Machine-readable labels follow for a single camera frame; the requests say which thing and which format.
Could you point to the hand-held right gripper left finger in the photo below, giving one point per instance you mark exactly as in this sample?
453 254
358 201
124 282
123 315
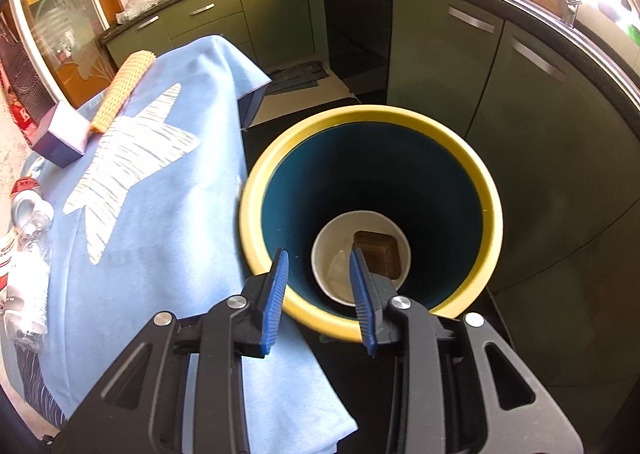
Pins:
277 304

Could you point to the light blue printed cloth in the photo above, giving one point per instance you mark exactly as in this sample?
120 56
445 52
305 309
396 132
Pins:
165 214

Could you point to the yellow rimmed teal trash bin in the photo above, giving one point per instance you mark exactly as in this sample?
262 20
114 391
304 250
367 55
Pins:
450 204

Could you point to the white and red carton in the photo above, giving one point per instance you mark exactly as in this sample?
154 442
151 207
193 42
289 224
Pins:
22 294

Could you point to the red patterned cloth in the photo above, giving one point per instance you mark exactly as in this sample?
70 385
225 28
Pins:
17 84

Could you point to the clear plastic bag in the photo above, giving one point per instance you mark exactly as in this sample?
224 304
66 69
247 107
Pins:
140 6

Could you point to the chrome kitchen faucet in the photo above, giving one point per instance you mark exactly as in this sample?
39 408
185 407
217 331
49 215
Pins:
571 4

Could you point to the orange foam fruit net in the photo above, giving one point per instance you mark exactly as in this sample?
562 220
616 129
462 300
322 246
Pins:
117 94

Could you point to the red drink can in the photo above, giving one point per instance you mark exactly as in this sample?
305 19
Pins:
25 194

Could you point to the brown plastic tray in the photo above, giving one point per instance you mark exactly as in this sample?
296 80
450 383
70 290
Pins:
385 254

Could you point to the purple cardboard box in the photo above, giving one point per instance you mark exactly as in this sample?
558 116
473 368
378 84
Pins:
60 139

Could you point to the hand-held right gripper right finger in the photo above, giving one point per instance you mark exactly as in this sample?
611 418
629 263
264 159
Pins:
360 299

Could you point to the clear plastic bottle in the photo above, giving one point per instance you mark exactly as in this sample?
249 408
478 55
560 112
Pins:
37 229

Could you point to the green kitchen cabinets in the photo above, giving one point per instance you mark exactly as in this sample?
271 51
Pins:
440 64

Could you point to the grey floor mat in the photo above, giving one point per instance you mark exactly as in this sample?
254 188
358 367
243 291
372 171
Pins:
300 76

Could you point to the orange framed glass door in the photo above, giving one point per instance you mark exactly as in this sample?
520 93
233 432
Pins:
65 34

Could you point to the dark striped cloth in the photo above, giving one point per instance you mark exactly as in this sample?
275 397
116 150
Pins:
42 389

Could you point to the white paper bowl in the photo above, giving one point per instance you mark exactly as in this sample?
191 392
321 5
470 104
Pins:
337 239

